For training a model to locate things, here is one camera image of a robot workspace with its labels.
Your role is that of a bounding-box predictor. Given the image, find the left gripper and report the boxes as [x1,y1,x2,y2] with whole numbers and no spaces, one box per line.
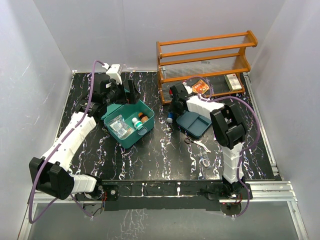
[103,79,142,107]

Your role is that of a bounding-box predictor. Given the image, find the blue white bandage roll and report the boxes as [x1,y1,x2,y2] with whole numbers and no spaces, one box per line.
[166,112,175,124]

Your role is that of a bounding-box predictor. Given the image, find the brown medicine bottle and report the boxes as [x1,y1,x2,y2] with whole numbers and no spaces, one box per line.
[138,112,149,124]

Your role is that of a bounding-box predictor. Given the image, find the white spray bottle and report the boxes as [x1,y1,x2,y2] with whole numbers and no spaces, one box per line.
[132,117,143,130]

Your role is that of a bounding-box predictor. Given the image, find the clear bag of plasters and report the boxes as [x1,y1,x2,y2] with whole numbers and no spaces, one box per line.
[107,114,134,140]

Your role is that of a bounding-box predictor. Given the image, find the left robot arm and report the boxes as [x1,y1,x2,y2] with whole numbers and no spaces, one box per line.
[29,73,140,200]

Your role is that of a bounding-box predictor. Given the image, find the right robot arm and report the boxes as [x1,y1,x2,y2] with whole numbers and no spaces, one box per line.
[169,83,247,199]

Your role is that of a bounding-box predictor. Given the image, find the white green medicine box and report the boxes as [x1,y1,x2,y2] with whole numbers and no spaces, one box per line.
[224,73,242,92]

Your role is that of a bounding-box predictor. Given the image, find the blue divided tray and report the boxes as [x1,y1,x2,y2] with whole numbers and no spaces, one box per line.
[176,111,212,139]

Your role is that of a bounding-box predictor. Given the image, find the orange snack packet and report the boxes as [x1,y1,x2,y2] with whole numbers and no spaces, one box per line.
[192,79,210,95]

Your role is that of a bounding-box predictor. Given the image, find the small black scissors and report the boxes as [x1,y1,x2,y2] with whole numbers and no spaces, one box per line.
[184,137,211,153]

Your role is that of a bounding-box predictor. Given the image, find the wooden shelf rack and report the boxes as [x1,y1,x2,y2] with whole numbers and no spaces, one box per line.
[156,30,258,105]

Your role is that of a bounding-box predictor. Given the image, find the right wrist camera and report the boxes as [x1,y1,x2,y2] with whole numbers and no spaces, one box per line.
[182,82,193,95]

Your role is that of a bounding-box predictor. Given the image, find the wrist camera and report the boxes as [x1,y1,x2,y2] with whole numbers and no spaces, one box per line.
[102,63,123,85]
[182,82,193,95]

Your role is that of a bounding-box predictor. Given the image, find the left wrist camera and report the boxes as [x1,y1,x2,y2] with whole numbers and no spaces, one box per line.
[102,63,123,85]

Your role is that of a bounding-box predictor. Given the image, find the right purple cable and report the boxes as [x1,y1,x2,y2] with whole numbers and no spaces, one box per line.
[184,76,261,217]

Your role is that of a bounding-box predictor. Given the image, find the purple cable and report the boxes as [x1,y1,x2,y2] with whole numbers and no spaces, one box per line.
[184,76,261,217]
[27,59,107,224]

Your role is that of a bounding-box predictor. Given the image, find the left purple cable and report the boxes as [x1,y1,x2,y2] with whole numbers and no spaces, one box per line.
[27,59,107,224]

